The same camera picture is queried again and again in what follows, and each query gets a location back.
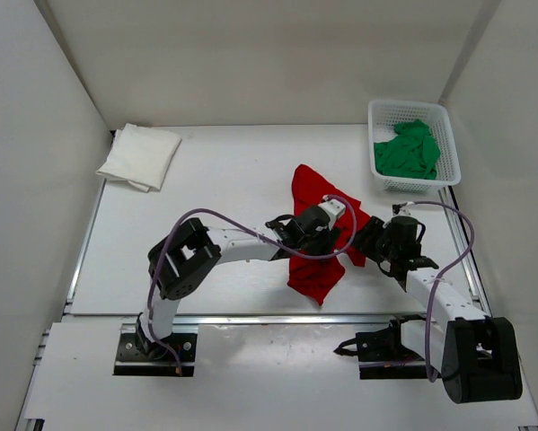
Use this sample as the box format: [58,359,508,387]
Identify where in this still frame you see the red t shirt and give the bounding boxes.
[287,164,371,306]

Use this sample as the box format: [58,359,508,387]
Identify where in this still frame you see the white t shirt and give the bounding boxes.
[96,123,182,192]

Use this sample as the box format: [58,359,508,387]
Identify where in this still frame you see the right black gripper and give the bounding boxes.
[347,218,398,264]

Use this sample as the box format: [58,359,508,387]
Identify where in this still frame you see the green t shirt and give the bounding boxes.
[374,119,441,180]

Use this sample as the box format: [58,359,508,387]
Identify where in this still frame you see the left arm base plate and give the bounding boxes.
[113,325,198,378]

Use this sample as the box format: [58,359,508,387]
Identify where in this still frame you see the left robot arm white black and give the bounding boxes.
[136,198,346,359]

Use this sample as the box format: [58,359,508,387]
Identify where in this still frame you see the aluminium table rail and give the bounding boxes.
[61,313,424,326]

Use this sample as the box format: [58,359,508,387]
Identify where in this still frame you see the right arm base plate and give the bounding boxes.
[333,314,428,380]

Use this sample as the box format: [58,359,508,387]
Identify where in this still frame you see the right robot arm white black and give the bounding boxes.
[352,215,523,404]

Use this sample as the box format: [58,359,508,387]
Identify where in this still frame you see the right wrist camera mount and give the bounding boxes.
[392,202,414,216]

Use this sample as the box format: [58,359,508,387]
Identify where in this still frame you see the white plastic basket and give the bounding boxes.
[368,100,461,193]

